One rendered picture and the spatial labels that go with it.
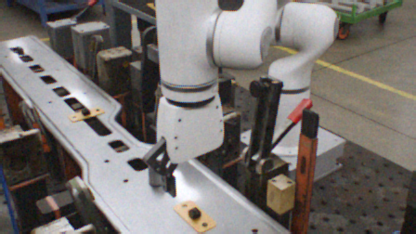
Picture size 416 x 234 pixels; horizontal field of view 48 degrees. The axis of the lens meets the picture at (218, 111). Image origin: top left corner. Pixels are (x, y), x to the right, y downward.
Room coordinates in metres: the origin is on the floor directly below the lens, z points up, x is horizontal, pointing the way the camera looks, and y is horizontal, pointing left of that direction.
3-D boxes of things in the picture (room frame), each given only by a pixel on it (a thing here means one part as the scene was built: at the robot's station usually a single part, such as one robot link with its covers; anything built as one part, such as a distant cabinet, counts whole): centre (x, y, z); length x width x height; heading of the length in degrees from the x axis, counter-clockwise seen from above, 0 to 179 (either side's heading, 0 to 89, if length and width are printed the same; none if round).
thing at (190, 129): (0.63, 0.04, 1.19); 0.10 x 0.07 x 0.11; 127
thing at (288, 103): (1.23, -0.21, 0.88); 0.19 x 0.19 x 0.18
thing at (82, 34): (1.36, 0.39, 0.90); 0.13 x 0.10 x 0.41; 127
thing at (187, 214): (0.63, 0.04, 1.01); 0.08 x 0.04 x 0.01; 37
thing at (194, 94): (0.63, 0.04, 1.25); 0.09 x 0.08 x 0.03; 127
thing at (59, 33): (1.57, 0.54, 0.88); 0.11 x 0.10 x 0.36; 127
